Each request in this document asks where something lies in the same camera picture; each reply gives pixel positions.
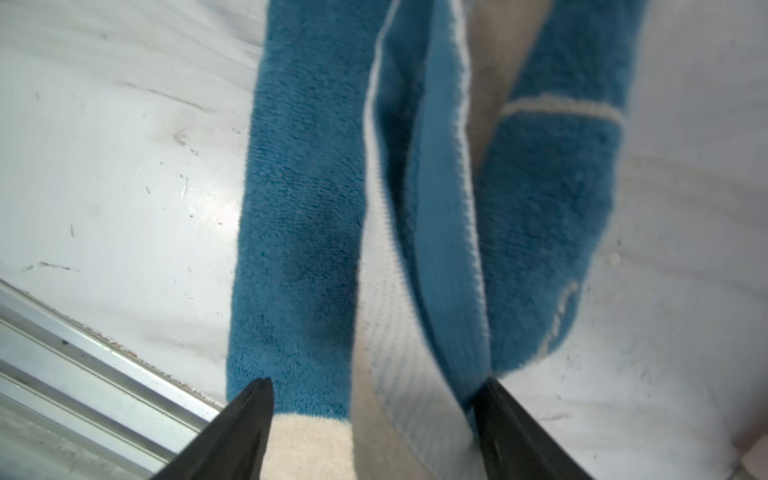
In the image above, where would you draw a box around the aluminium mounting rail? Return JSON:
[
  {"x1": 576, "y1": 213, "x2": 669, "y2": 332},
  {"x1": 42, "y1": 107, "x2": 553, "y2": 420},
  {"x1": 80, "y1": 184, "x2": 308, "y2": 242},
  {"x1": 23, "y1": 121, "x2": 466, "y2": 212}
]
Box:
[{"x1": 1, "y1": 282, "x2": 223, "y2": 479}]

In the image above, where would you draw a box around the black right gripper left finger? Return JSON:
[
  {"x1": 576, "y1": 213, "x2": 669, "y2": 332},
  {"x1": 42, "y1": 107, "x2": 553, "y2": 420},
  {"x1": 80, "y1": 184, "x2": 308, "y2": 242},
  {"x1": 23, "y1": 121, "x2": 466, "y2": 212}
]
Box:
[{"x1": 153, "y1": 378, "x2": 274, "y2": 480}]

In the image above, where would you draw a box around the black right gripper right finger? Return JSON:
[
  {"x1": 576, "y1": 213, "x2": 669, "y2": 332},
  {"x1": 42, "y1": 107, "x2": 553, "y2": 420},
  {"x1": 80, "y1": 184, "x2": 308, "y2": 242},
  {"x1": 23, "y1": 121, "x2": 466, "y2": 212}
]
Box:
[{"x1": 472, "y1": 378, "x2": 592, "y2": 480}]

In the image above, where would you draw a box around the blue and beige towel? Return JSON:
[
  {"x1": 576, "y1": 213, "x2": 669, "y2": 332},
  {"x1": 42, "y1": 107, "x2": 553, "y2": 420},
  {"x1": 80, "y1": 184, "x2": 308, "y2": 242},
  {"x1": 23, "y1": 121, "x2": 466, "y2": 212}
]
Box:
[{"x1": 226, "y1": 1, "x2": 646, "y2": 479}]

